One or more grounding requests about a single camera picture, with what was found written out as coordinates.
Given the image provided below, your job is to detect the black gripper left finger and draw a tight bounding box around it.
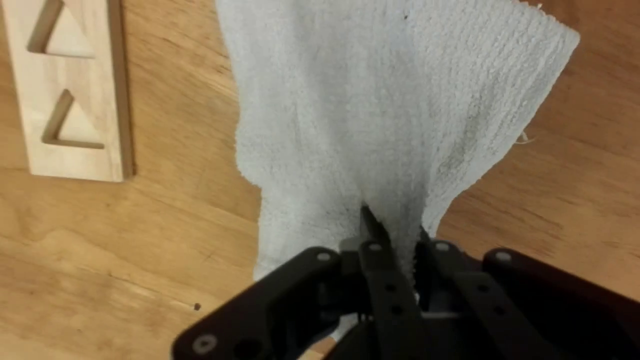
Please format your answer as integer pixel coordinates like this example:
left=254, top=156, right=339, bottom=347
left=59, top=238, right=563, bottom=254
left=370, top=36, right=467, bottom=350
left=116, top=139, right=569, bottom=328
left=359, top=206, right=425, bottom=360

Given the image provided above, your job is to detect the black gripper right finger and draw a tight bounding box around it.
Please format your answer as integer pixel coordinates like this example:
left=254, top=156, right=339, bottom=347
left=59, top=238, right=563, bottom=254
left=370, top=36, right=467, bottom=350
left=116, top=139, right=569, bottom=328
left=415, top=232, right=564, bottom=360

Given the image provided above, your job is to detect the white towel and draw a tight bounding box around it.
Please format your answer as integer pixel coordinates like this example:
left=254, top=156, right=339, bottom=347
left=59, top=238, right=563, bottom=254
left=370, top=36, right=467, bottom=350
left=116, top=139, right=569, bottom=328
left=215, top=0, right=581, bottom=276

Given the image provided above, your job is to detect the wooden triangle-slot board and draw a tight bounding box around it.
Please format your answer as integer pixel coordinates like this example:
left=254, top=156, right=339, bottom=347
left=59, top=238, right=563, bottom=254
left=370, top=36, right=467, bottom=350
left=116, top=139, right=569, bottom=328
left=3, top=0, right=135, bottom=181

